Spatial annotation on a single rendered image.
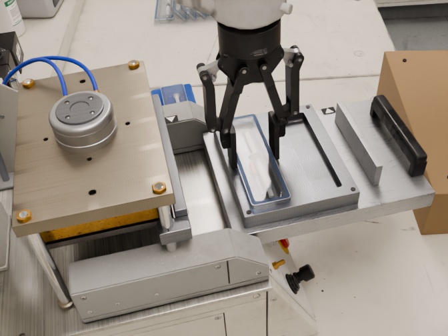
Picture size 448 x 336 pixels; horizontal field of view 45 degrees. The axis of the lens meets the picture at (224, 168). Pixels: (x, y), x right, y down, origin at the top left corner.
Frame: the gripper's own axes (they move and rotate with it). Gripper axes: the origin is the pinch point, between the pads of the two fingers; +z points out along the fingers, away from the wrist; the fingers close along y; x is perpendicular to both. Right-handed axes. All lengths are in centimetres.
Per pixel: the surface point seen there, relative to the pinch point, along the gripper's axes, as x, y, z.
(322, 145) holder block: 0.1, 10.7, 3.6
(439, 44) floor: 148, 133, 105
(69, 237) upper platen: -10.6, -26.3, -0.7
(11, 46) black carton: 66, -42, 17
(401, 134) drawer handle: -2.4, 21.9, 2.3
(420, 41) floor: 154, 126, 105
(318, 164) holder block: -2.3, 9.3, 5.1
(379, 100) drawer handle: 5.8, 22.1, 2.2
